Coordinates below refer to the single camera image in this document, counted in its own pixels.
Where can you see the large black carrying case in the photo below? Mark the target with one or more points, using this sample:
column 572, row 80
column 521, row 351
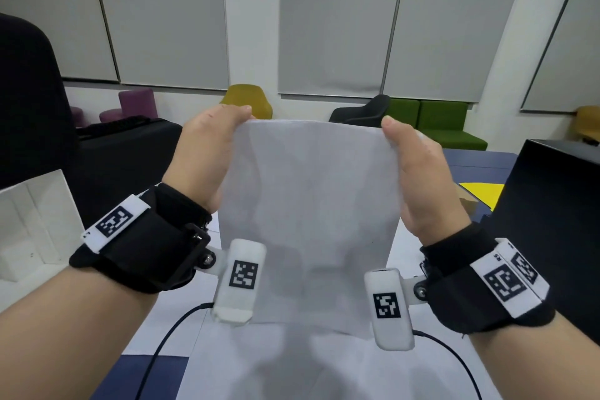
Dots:
column 33, row 109

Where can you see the tall purple stool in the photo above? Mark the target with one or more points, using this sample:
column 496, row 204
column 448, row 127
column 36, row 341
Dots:
column 137, row 104

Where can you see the yellow folder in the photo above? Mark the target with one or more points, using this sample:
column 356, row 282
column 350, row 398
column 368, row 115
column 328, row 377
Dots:
column 485, row 193

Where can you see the low purple stool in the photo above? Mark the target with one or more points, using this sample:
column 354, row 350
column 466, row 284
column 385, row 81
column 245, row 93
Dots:
column 77, row 117
column 110, row 115

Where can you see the grey roller blind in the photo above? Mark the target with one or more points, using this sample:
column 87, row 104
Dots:
column 51, row 10
column 337, row 20
column 164, row 15
column 450, row 20
column 567, row 53

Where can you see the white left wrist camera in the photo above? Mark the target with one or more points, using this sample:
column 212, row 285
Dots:
column 236, row 308

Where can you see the person's left forearm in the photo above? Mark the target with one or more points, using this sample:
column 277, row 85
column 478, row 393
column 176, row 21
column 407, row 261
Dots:
column 65, row 334

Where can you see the person's left hand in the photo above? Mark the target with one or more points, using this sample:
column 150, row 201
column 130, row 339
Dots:
column 201, row 156

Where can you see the green sofa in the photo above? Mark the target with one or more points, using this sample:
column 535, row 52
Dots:
column 440, row 128

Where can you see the neat white paper sheaf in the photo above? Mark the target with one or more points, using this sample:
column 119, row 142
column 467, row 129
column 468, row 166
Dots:
column 314, row 179

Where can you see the person's right hand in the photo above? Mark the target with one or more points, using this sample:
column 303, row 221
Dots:
column 429, row 188

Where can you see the open white box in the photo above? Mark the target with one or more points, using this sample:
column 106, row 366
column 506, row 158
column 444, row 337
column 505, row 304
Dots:
column 37, row 226

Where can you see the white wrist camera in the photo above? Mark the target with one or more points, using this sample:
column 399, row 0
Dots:
column 394, row 334
column 236, row 308

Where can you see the black fabric bag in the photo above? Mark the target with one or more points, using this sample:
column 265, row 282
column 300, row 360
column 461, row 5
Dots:
column 553, row 212

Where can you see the black case with white label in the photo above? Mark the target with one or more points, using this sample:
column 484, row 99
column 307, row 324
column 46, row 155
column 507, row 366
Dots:
column 126, row 156

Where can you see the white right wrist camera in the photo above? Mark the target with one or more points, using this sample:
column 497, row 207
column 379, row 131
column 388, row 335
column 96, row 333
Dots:
column 394, row 334

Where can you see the yellow armchair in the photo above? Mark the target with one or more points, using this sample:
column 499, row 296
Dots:
column 589, row 123
column 248, row 99

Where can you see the pile of white papers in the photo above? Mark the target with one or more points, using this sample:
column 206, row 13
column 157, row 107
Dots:
column 281, row 367

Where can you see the brown cardboard box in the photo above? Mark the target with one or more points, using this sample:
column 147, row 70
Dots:
column 468, row 206

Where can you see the black armchair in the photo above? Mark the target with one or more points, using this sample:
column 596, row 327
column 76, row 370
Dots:
column 365, row 113

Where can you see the person's right forearm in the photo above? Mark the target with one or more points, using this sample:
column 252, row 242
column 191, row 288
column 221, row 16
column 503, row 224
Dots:
column 539, row 362

